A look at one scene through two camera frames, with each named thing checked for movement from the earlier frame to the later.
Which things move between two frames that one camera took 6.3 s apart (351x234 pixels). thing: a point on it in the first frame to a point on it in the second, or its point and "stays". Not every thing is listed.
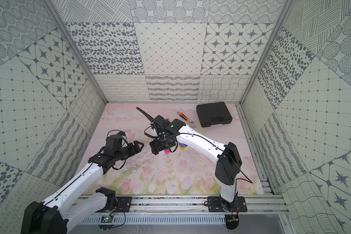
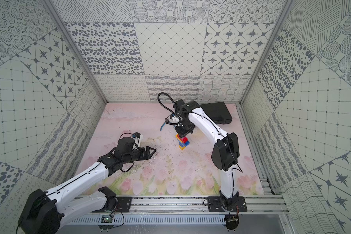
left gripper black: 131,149 to 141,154
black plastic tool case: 213,113 stays
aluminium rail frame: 197,204 stays
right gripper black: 156,146 to 183,133
